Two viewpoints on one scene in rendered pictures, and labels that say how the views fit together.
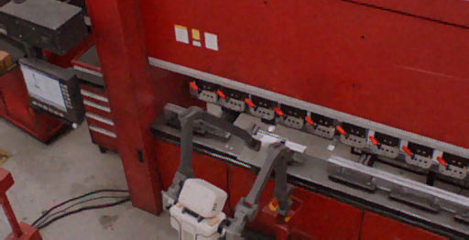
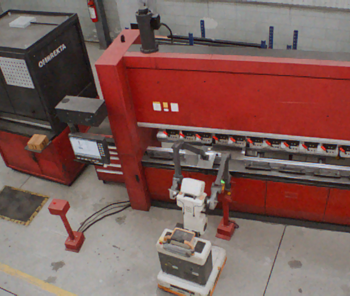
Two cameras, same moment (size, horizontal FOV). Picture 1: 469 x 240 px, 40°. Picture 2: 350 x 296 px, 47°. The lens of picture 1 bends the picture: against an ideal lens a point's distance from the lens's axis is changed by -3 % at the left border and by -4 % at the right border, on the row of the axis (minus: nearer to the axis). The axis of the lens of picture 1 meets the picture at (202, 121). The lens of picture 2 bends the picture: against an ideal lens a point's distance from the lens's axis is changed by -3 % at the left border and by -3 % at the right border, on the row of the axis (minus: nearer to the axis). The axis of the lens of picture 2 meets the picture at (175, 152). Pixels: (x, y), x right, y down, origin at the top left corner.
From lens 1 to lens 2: 1.01 m
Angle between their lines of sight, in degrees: 10
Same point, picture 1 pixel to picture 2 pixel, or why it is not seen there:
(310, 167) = (234, 164)
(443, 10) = (299, 70)
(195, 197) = (190, 187)
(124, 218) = (129, 216)
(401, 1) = (278, 69)
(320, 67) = (236, 110)
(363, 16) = (258, 79)
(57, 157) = (78, 192)
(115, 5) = (121, 95)
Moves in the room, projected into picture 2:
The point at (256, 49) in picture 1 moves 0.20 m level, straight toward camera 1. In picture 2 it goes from (200, 107) to (205, 117)
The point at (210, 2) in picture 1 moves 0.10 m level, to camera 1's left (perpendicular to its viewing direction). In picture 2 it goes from (173, 86) to (164, 88)
